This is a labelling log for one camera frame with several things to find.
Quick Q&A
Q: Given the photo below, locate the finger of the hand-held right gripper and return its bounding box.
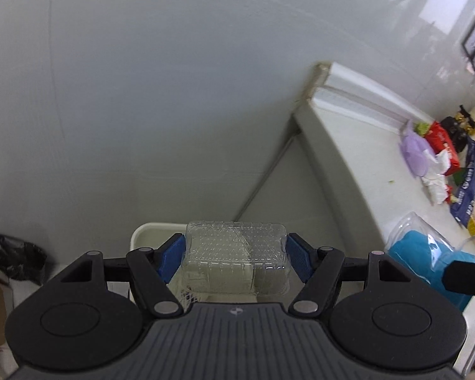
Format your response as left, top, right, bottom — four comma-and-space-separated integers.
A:
441, 259, 475, 298

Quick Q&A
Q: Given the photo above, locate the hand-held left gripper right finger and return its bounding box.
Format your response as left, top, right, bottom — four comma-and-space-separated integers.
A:
287, 233, 422, 318

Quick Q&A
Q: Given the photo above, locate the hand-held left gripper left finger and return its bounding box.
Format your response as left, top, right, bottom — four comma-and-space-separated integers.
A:
49, 233, 186, 318

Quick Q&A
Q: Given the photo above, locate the cream plastic waste bin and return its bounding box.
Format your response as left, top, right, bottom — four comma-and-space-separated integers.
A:
130, 222, 190, 313

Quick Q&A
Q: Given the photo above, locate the clear package with blue cloth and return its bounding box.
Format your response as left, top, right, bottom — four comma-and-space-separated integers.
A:
384, 212, 472, 310

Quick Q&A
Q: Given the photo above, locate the clear plastic clamshell container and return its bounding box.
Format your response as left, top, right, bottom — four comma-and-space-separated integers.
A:
181, 220, 291, 298

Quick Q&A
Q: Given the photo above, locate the purple plastic bag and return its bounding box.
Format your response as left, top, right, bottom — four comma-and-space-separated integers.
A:
399, 121, 437, 177

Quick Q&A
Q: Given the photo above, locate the white counter cabinet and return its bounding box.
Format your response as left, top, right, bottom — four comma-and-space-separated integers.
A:
237, 115, 388, 254

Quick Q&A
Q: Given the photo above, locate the dark blue packet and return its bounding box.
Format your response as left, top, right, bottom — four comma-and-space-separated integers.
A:
450, 139, 475, 225

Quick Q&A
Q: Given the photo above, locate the crumpled white tissue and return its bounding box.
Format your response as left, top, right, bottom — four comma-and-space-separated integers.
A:
421, 140, 453, 205

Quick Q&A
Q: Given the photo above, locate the red box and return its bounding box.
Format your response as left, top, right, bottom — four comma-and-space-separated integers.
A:
425, 122, 462, 168

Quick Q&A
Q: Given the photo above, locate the black bottle with gold neck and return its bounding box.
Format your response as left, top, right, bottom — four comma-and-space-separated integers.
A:
455, 105, 475, 143
441, 115, 465, 152

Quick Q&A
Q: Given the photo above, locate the black plastic bag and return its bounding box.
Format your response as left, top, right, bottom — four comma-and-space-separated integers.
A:
0, 231, 48, 286

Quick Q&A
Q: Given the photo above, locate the white backsplash trim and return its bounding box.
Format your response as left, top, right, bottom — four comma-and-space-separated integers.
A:
309, 61, 413, 132

